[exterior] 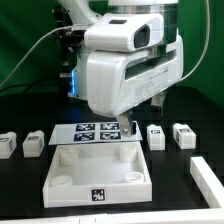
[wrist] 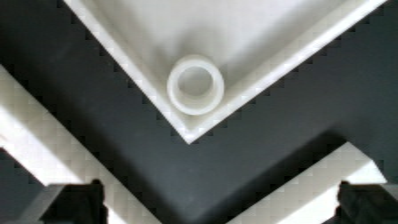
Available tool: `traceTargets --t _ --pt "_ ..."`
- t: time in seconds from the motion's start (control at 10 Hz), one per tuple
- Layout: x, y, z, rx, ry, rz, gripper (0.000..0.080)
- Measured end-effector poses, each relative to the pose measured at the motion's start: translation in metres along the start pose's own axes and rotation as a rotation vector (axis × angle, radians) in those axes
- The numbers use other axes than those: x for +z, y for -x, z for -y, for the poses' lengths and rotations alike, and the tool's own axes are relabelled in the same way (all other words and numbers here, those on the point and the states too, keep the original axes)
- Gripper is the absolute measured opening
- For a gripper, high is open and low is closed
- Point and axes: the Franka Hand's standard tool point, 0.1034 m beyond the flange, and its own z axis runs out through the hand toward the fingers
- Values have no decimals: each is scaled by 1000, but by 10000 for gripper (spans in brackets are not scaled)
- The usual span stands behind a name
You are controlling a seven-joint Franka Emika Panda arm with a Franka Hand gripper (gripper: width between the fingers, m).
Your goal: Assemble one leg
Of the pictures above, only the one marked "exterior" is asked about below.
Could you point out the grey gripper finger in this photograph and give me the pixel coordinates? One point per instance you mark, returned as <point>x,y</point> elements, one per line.
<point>158,99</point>
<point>125,123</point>

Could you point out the white sheet with tags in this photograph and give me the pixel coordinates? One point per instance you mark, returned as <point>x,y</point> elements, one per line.
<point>64,134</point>

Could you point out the black camera on stand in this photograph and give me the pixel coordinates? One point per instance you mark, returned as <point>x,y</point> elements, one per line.
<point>68,50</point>

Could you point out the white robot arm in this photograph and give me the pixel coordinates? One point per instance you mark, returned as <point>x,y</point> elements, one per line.
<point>81,13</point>

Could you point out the white square table top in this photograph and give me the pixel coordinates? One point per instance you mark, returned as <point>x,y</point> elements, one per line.
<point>99,173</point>

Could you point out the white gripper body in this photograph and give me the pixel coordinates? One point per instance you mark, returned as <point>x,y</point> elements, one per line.
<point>116,81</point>

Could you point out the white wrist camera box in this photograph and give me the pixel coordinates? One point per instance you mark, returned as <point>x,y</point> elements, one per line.
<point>125,32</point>

